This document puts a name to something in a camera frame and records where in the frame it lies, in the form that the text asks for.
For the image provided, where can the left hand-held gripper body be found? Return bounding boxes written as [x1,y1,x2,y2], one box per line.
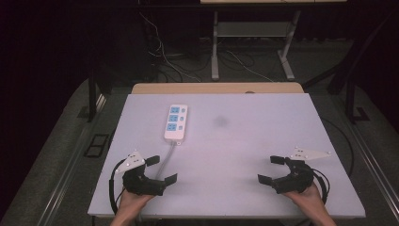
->
[114,150,168,197]

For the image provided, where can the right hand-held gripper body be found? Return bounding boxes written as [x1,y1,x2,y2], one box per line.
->
[270,146,332,195]

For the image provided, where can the person's right hand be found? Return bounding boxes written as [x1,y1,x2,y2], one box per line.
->
[281,183,325,215]

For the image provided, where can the person's left hand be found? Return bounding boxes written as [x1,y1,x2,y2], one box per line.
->
[116,188,156,221]

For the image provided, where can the white power strip blue sockets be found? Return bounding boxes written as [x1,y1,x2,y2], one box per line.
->
[163,104,189,146]

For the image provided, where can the black stand leg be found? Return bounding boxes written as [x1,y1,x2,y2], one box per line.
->
[87,67,109,123]
[302,12,399,125]

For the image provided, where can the wooden table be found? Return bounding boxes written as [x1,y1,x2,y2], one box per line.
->
[130,82,305,95]

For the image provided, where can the grey power strip cable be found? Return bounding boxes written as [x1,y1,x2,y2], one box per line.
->
[154,143,177,182]

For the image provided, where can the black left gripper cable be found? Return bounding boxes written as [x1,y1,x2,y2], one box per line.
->
[107,158,127,216]

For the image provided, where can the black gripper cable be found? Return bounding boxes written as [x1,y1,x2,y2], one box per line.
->
[310,168,331,205]
[107,158,127,216]

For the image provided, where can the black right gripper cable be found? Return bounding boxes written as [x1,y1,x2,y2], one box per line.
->
[310,168,331,205]

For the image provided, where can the black rectangular floor frame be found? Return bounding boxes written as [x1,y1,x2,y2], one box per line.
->
[83,133,110,158]

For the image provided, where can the black floor cable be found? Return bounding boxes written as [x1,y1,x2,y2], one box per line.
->
[318,116,356,178]

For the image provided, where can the aluminium rail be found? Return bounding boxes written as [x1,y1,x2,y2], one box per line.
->
[37,93,107,226]
[340,103,399,218]

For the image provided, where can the thin white floor cable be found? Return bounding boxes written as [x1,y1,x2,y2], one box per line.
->
[225,50,276,83]

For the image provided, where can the grey metal desk frame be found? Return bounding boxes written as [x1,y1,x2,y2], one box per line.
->
[199,0,348,82]

